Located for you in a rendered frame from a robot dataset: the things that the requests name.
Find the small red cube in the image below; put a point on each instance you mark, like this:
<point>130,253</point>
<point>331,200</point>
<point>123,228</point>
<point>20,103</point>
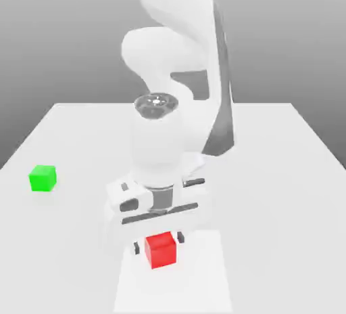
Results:
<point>160,251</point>

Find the small green cube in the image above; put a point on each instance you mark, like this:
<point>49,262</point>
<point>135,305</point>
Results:
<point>42,179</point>

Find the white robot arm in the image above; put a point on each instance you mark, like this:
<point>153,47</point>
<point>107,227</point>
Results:
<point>156,140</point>

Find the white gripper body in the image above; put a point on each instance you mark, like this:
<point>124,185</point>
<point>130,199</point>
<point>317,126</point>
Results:
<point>162,223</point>

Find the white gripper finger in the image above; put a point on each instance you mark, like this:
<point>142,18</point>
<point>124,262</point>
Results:
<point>136,248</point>
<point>180,237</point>

